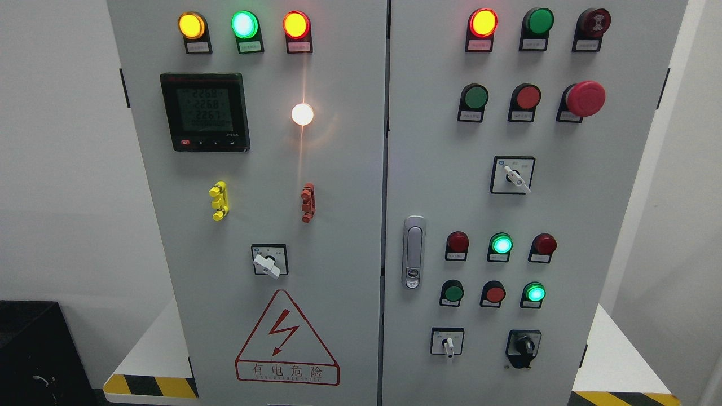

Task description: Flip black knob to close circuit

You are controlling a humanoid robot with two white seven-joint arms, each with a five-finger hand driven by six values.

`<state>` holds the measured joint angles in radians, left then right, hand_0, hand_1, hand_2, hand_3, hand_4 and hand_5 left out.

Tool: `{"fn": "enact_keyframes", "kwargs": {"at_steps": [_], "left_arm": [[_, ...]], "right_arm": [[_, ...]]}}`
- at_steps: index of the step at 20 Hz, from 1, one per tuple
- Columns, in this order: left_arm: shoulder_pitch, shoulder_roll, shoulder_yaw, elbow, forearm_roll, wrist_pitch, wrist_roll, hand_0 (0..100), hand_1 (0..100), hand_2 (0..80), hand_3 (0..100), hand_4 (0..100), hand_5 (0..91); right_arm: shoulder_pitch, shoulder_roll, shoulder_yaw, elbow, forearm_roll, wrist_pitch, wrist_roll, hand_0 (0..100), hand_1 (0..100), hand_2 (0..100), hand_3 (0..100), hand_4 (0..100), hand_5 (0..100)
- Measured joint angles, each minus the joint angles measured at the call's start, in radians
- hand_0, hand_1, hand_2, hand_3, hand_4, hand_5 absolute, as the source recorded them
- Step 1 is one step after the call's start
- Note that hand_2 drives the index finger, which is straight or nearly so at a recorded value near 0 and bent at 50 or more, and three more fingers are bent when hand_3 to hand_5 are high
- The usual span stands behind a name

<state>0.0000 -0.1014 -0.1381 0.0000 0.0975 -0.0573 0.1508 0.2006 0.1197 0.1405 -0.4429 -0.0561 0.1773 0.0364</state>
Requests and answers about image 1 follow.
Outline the black knob selector switch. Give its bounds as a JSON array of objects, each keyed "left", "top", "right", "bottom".
[{"left": 505, "top": 329, "right": 542, "bottom": 368}]

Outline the red terminal connector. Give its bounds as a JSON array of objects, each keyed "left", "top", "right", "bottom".
[{"left": 300, "top": 182, "right": 316, "bottom": 223}]

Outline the dark red lamp middle left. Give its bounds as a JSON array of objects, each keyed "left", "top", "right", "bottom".
[{"left": 444, "top": 231, "right": 469, "bottom": 261}]

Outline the white glowing indicator lamp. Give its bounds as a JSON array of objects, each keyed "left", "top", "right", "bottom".
[{"left": 291, "top": 103, "right": 315, "bottom": 126}]

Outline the grey electrical cabinet left door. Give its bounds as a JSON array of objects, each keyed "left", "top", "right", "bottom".
[{"left": 107, "top": 1, "right": 389, "bottom": 405}]

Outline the grey electrical cabinet door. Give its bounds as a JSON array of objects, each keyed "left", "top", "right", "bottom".
[
  {"left": 107, "top": 1, "right": 389, "bottom": 405},
  {"left": 381, "top": 1, "right": 688, "bottom": 405}
]

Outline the green push button lower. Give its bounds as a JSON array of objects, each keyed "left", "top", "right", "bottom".
[{"left": 439, "top": 279, "right": 464, "bottom": 307}]

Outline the green push button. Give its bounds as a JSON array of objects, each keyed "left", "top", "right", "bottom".
[
  {"left": 457, "top": 83, "right": 489, "bottom": 123},
  {"left": 439, "top": 279, "right": 464, "bottom": 307}
]

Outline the yellow terminal connector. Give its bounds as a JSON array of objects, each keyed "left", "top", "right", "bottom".
[{"left": 209, "top": 182, "right": 230, "bottom": 222}]

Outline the green lit lamp middle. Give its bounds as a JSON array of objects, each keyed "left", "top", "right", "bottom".
[{"left": 487, "top": 233, "right": 513, "bottom": 263}]

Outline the green push button upper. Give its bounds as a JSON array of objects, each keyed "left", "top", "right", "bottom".
[{"left": 457, "top": 83, "right": 489, "bottom": 123}]

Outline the red push button lower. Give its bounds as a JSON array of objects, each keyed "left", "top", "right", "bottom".
[{"left": 479, "top": 280, "right": 506, "bottom": 308}]

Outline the red push button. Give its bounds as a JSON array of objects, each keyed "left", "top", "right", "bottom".
[
  {"left": 507, "top": 83, "right": 542, "bottom": 123},
  {"left": 479, "top": 280, "right": 506, "bottom": 308}
]

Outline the red high voltage warning sticker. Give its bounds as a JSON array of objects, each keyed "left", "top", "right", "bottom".
[{"left": 235, "top": 289, "right": 340, "bottom": 386}]

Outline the grey electrical cabinet right door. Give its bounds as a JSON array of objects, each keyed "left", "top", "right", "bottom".
[{"left": 381, "top": 1, "right": 688, "bottom": 405}]

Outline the black digital power meter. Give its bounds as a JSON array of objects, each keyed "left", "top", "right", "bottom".
[{"left": 160, "top": 73, "right": 250, "bottom": 153}]

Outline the red lamp middle right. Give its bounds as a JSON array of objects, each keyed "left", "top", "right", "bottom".
[{"left": 527, "top": 233, "right": 558, "bottom": 264}]

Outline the red-rimmed lit lamp left door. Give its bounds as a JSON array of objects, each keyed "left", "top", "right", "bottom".
[{"left": 282, "top": 10, "right": 314, "bottom": 54}]

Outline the red-rimmed lit lamp door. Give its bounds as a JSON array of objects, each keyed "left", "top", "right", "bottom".
[
  {"left": 465, "top": 8, "right": 498, "bottom": 53},
  {"left": 282, "top": 10, "right": 314, "bottom": 54}
]

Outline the red push button upper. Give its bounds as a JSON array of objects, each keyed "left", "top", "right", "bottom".
[{"left": 507, "top": 83, "right": 542, "bottom": 123}]

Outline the green illuminated button lower right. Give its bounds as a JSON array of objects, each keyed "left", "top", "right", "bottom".
[{"left": 520, "top": 281, "right": 547, "bottom": 309}]

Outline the green indicator lamp top left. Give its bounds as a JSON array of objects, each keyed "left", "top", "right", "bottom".
[{"left": 231, "top": 10, "right": 264, "bottom": 54}]

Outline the red-rimmed lit lamp right door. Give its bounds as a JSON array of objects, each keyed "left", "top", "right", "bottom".
[{"left": 465, "top": 8, "right": 498, "bottom": 53}]

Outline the red emergency stop button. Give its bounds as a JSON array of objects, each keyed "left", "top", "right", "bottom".
[{"left": 556, "top": 80, "right": 606, "bottom": 123}]

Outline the yellow indicator lamp top left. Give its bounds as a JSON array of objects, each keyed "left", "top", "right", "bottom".
[{"left": 178, "top": 11, "right": 213, "bottom": 54}]

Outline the green lamp top right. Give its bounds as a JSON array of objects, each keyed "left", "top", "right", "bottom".
[{"left": 519, "top": 7, "right": 554, "bottom": 52}]

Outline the dark red buzzer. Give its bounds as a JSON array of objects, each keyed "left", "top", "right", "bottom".
[{"left": 572, "top": 8, "right": 611, "bottom": 53}]

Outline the white platform with hazard stripes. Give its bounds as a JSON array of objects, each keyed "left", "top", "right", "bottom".
[{"left": 98, "top": 299, "right": 681, "bottom": 405}]

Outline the black box lower left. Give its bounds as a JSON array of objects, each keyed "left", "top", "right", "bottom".
[{"left": 1, "top": 301, "right": 97, "bottom": 405}]

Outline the silver door lock handle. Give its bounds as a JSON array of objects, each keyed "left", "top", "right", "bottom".
[{"left": 402, "top": 215, "right": 426, "bottom": 289}]

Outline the white rotary switch left door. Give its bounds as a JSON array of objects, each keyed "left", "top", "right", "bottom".
[{"left": 251, "top": 243, "right": 289, "bottom": 279}]

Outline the white rotary switch upper right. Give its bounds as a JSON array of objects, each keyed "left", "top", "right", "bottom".
[{"left": 490, "top": 155, "right": 536, "bottom": 195}]

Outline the white rotary switch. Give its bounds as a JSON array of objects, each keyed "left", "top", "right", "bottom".
[
  {"left": 430, "top": 327, "right": 465, "bottom": 359},
  {"left": 490, "top": 155, "right": 536, "bottom": 195}
]

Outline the white rotary switch lower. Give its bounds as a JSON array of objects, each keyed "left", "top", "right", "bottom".
[{"left": 430, "top": 327, "right": 465, "bottom": 359}]

